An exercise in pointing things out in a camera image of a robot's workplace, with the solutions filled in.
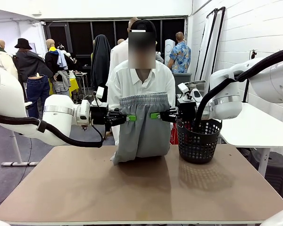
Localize black perforated plastic basket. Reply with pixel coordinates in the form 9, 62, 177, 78
176, 118, 223, 165

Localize white side table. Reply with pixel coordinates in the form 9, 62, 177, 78
220, 101, 283, 177

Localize mannequin in white shirt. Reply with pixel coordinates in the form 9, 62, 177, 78
105, 16, 139, 139

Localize black cap with white label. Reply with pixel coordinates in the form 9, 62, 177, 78
129, 19, 157, 33

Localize person's right forearm white sleeve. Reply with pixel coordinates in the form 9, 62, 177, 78
108, 89, 121, 111

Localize small metal frame table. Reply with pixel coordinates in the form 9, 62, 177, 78
74, 72, 89, 97

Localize black right arm cable sleeve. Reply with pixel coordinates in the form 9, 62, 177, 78
193, 48, 283, 132

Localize mannequin with yellow scarf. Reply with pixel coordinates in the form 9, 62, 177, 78
44, 39, 73, 97

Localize person in white shirt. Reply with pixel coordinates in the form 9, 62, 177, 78
107, 19, 176, 142

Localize black bucket hat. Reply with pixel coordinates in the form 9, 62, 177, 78
14, 38, 33, 50

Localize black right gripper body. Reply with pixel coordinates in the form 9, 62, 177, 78
173, 101, 197, 123

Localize white panel with black frame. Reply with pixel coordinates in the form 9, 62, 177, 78
208, 6, 226, 82
193, 8, 219, 82

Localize grey bin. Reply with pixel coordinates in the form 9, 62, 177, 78
173, 73, 192, 95

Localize person's left forearm white sleeve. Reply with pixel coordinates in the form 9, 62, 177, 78
166, 90, 176, 109

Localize black arm cable sleeve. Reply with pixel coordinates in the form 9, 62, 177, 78
0, 113, 104, 148
193, 48, 283, 132

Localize mannequin legs in blue jeans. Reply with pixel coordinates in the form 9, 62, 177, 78
26, 73, 50, 120

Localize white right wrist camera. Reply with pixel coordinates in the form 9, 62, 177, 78
177, 82, 191, 102

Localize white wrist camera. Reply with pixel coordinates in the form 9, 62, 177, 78
92, 86, 108, 108
177, 82, 191, 102

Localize grey training pants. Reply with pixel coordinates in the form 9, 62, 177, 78
110, 92, 172, 166

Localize mannequin in cream jacket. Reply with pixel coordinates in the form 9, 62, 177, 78
0, 39, 18, 78

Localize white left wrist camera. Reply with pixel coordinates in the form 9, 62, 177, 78
92, 86, 108, 108

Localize mannequin in blue floral shirt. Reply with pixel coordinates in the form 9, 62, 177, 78
167, 31, 191, 74

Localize yellow table cloth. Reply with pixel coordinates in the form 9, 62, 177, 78
48, 77, 80, 95

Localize mannequin in black jacket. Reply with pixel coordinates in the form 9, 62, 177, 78
12, 48, 54, 83

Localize black plastic stool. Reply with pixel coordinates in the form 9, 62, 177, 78
246, 150, 283, 201

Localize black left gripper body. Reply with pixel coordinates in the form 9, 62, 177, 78
90, 106, 120, 127

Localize black left arm cable sleeve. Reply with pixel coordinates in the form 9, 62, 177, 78
0, 113, 104, 148

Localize mannequin under black cloak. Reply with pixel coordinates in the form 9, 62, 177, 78
90, 34, 112, 90

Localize red printed package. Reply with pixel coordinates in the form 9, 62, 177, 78
170, 121, 179, 145

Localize black window wall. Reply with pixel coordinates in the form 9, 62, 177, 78
43, 16, 188, 58

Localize white desk leg with foot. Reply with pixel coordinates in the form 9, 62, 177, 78
1, 130, 40, 167

